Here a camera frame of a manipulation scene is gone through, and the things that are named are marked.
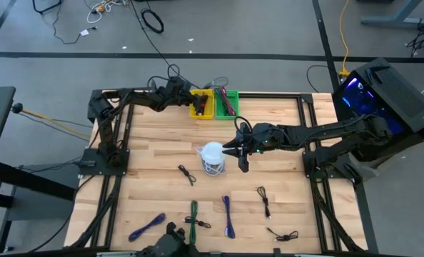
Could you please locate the purple braided USB cable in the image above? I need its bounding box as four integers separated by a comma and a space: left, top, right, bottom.
222, 195, 236, 240
128, 212, 167, 243

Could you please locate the yellow plastic basket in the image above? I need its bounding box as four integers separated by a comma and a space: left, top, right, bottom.
189, 89, 216, 121

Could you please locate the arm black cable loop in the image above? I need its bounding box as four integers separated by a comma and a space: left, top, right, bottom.
233, 115, 255, 136
146, 64, 181, 90

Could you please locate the black coiled floor cable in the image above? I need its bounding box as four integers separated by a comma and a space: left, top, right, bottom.
141, 8, 165, 34

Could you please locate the green plastic basket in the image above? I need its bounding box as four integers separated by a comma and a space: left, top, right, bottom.
214, 89, 240, 121

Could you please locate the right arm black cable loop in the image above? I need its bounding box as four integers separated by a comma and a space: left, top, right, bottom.
233, 115, 255, 136

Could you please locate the yellow extension cord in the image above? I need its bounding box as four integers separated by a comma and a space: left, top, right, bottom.
338, 0, 352, 79

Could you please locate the black computer tower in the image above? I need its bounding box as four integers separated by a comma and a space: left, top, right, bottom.
331, 57, 424, 179

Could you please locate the green braided USB cable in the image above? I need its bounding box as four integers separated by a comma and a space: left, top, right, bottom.
188, 200, 199, 246
214, 87, 230, 117

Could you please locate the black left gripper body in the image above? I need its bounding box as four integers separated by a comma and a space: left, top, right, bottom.
188, 89, 210, 116

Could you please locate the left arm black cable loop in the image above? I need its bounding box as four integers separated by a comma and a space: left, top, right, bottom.
146, 64, 181, 90

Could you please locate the grey cable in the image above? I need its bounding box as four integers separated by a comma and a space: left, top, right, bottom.
201, 76, 230, 90

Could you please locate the white floor cable pile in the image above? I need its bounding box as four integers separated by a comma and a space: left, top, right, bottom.
86, 0, 131, 24

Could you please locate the grey desk leg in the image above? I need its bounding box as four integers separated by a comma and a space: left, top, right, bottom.
360, 0, 424, 29

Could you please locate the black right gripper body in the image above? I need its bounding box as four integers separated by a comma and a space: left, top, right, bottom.
238, 122, 276, 173

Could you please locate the black cable with white adapter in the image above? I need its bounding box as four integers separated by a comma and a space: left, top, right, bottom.
51, 3, 99, 46

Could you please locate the black aluminium table frame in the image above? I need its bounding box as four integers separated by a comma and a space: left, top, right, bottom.
69, 89, 368, 257

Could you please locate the black floor cable loop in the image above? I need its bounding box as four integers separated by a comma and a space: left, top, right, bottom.
306, 64, 336, 94

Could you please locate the white lamp cable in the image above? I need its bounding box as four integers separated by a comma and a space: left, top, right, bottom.
196, 144, 229, 176

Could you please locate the long black floor cable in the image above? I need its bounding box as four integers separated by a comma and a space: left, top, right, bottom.
129, 0, 202, 90

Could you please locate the pink USB cable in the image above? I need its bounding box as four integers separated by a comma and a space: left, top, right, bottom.
221, 86, 236, 116

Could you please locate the yellow cable with black knob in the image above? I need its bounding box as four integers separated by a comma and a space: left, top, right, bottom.
11, 102, 90, 138

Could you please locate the black USB cable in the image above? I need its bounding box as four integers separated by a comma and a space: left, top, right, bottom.
178, 164, 197, 187
256, 186, 272, 219
266, 226, 299, 243
183, 216, 212, 229

